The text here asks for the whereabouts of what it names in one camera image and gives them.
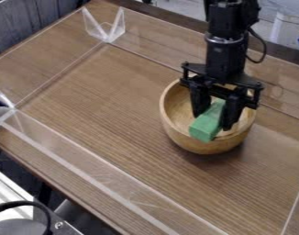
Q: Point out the green rectangular block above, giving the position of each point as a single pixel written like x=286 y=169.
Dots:
x=206 y=126

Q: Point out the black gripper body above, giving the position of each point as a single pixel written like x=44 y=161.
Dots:
x=222 y=73

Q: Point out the clear acrylic enclosure wall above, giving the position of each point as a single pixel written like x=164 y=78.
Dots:
x=82 y=86

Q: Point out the white bin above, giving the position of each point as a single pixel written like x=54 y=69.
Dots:
x=285 y=33

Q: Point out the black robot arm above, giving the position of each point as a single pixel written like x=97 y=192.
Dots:
x=230 y=19

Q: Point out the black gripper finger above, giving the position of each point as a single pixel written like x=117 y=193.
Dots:
x=201 y=99
x=233 y=110

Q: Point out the brown wooden bowl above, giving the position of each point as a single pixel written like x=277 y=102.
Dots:
x=177 y=117

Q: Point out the grey metal bracket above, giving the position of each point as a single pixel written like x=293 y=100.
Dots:
x=61 y=226

